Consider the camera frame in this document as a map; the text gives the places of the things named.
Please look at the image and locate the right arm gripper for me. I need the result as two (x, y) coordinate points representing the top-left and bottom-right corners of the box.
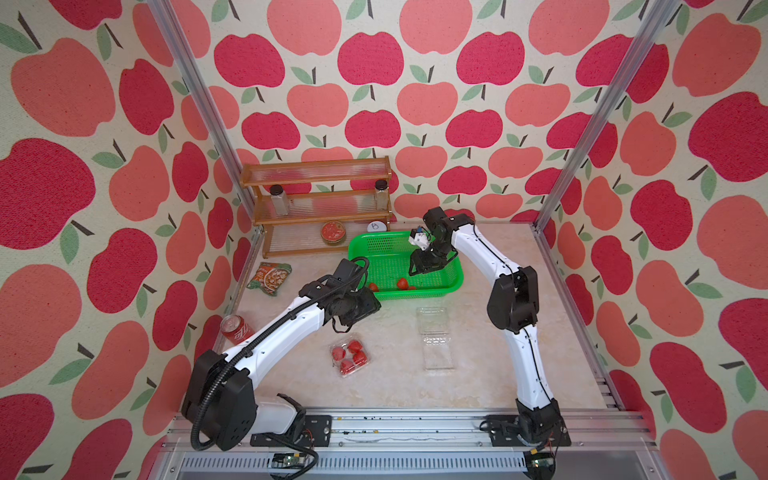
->
(409, 242), (450, 274)

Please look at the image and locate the green plastic basket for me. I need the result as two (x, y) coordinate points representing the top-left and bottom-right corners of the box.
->
(348, 231), (464, 302)

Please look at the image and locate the clear clamshell container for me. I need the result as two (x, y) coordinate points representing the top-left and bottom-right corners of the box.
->
(416, 306), (454, 374)
(329, 335), (372, 378)

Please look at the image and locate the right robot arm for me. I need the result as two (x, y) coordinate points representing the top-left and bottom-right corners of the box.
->
(408, 207), (567, 446)

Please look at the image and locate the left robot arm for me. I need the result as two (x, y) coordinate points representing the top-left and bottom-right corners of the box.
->
(181, 256), (381, 451)

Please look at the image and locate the red gold round tin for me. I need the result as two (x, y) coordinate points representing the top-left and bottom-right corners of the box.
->
(320, 220), (347, 245)

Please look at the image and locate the soup mix packet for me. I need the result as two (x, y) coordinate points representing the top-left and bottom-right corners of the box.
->
(246, 262), (292, 297)

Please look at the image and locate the spice jar on shelf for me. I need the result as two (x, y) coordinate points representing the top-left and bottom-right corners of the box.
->
(374, 179), (389, 211)

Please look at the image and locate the wooden shelf rack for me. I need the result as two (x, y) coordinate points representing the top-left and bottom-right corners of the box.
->
(240, 157), (393, 259)

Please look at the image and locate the red soda can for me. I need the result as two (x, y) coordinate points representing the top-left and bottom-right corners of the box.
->
(220, 314), (255, 346)

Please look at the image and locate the left spice jar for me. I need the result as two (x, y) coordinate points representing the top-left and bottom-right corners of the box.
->
(269, 184), (290, 217)

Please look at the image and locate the left aluminium corner post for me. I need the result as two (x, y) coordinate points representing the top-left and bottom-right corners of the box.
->
(148, 0), (255, 219)

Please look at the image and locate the aluminium corner post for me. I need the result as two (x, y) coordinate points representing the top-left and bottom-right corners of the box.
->
(532, 0), (682, 235)
(148, 0), (255, 219)

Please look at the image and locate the right aluminium corner post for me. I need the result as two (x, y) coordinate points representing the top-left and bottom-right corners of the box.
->
(532, 0), (682, 235)

